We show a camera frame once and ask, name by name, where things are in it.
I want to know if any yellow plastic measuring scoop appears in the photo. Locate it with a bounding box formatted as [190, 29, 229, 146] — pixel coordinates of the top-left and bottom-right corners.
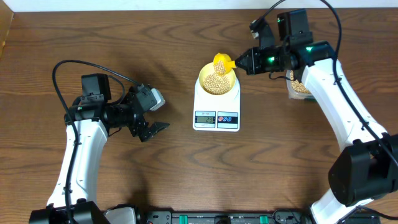
[213, 53, 236, 75]

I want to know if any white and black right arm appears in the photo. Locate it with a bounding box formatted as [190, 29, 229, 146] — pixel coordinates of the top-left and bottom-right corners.
[235, 9, 397, 223]

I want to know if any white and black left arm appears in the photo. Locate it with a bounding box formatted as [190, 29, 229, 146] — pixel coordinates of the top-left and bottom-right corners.
[29, 73, 168, 223]

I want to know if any pale yellow bowl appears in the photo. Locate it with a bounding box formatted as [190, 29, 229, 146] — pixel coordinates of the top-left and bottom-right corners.
[199, 63, 236, 95]

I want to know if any white digital kitchen scale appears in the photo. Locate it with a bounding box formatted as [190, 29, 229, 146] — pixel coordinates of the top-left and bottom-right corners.
[192, 79, 241, 132]

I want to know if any clear container of soybeans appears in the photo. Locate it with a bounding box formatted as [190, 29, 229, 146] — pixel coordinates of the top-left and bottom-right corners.
[286, 70, 315, 100]

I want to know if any brown cardboard panel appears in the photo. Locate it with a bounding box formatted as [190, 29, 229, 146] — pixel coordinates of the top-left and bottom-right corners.
[0, 0, 14, 55]

